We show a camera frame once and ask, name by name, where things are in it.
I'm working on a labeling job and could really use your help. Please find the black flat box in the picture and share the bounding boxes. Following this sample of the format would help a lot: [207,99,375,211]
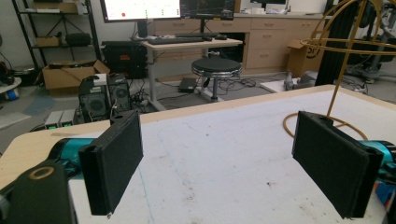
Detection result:
[178,77,198,93]

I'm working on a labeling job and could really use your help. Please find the cardboard box with dark print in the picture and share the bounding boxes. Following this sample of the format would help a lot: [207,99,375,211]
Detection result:
[286,38,325,78]

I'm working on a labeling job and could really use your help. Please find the grey power supply units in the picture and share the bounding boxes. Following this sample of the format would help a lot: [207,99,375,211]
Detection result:
[44,108,77,131]

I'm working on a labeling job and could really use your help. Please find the dark-screen monitor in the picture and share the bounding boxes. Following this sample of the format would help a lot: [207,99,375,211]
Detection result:
[179,0,236,21]

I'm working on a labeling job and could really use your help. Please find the white standing desk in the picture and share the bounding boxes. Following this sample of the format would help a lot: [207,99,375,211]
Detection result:
[133,36,244,112]

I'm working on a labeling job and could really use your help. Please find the black equipment case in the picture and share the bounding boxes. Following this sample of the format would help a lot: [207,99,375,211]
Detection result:
[101,40,149,79]

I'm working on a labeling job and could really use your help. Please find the black metal shelf rack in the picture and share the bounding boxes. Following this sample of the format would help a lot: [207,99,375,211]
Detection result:
[11,0,103,70]

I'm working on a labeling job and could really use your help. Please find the round black stool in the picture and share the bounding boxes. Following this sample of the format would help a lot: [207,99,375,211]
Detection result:
[191,57,243,103]

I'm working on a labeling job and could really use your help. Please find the gold wire stand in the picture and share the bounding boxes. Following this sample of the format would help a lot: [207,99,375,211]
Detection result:
[282,0,396,141]

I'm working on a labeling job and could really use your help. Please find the open cardboard box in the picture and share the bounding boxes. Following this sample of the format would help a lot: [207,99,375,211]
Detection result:
[41,59,111,91]

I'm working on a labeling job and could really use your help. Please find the wooden drawer cabinet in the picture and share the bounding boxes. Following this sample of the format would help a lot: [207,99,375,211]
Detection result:
[152,13,328,76]

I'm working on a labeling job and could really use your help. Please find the black keyboard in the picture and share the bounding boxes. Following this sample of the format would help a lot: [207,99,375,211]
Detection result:
[147,36,205,46]

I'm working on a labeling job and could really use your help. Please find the white-screen monitor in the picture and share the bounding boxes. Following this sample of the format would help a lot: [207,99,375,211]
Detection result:
[99,0,182,38]

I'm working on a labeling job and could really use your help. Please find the black computer tower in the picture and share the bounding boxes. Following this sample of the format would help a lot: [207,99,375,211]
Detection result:
[78,73,133,123]

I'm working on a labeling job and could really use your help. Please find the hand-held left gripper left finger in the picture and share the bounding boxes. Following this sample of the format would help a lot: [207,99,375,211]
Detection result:
[78,109,145,217]

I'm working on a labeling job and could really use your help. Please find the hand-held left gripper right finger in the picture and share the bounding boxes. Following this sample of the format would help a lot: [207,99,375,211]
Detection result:
[291,110,385,219]

